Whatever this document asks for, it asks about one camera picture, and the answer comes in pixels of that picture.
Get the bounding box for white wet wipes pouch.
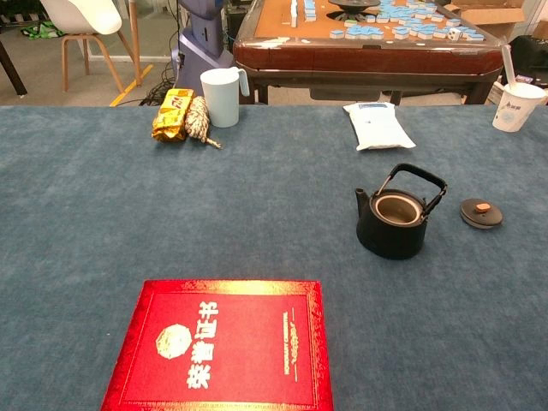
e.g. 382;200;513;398
342;101;417;152

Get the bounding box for black teapot lid brown knob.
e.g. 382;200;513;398
459;198;504;229

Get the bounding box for black cast iron teapot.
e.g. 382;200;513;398
354;163;449;261

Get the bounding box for white chair wooden legs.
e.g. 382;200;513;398
39;0;143;94

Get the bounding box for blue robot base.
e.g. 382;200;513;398
170;0;235;98

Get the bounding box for black floor cable bundle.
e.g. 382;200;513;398
140;59;183;107

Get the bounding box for blue felt table cloth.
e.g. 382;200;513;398
0;104;548;411

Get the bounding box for black round tray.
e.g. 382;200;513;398
327;0;382;13

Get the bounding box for brown cardboard box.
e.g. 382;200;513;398
443;0;527;27

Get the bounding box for beige twisted rope bundle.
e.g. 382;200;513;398
184;95;223;150

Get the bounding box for yellow snack packet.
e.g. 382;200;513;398
151;88;196;143

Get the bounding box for brown mahjong table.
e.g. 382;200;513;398
233;0;505;106

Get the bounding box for red certificate book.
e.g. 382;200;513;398
100;279;335;411

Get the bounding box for light blue mug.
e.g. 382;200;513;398
200;66;251;128

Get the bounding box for white paper cup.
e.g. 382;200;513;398
491;82;548;134

